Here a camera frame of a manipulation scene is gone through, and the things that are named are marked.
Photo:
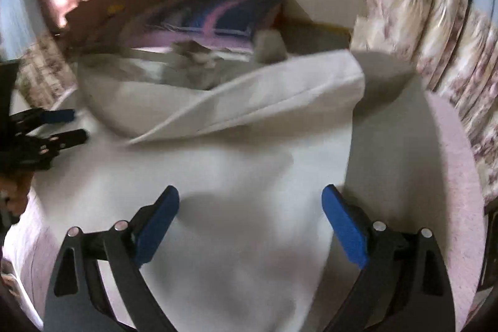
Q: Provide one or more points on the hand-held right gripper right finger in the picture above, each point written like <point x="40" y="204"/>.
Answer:
<point x="346" y="227"/>

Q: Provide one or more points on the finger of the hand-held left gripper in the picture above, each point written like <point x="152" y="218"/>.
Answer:
<point x="46" y="116"/>
<point x="64" y="140"/>

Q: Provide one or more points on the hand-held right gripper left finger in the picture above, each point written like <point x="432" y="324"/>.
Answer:
<point x="157" y="227"/>

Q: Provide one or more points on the white coat with fur hood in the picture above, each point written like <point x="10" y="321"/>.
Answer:
<point x="241" y="168"/>

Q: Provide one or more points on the person's left hand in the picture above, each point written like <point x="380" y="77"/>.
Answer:
<point x="15" y="190"/>

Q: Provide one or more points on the brown wooden headboard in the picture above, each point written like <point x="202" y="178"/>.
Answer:
<point x="116" y="1"/>

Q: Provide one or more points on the purple blue blanket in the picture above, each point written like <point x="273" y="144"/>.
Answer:
<point x="218" y="11"/>

